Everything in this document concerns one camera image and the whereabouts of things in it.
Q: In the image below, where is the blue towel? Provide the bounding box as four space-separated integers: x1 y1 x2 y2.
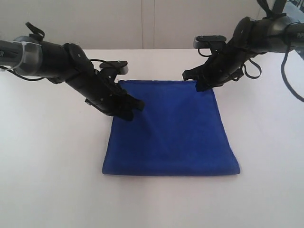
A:
102 80 240 176

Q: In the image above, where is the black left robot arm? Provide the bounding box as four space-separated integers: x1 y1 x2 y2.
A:
0 36 144 121

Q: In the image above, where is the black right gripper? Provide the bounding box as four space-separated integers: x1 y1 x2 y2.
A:
182 42 254 92

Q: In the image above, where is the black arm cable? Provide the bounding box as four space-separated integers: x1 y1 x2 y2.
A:
0 21 46 81
242 0 304 103

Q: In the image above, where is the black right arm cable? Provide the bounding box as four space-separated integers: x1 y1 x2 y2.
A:
242 0 304 103

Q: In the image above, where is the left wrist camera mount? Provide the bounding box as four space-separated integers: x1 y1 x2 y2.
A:
99 60 129 80

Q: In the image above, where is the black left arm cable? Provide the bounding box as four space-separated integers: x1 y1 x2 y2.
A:
0 21 46 81

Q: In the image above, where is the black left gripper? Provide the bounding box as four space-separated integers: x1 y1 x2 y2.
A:
66 69 145 121

